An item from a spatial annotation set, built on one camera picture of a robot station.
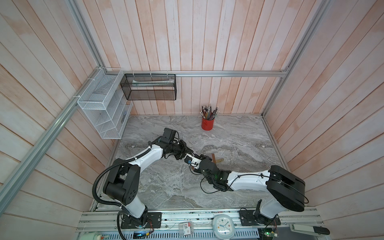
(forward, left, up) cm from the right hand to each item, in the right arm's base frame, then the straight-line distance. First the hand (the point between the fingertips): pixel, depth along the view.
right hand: (196, 153), depth 84 cm
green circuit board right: (-36, -35, -13) cm, 52 cm away
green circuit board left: (-38, +27, -12) cm, 48 cm away
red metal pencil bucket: (+27, -8, -5) cm, 28 cm away
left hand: (0, +2, +1) cm, 2 cm away
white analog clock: (-34, -13, -10) cm, 38 cm away
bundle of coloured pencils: (+30, -7, +3) cm, 31 cm away
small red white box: (-35, +5, -10) cm, 37 cm away
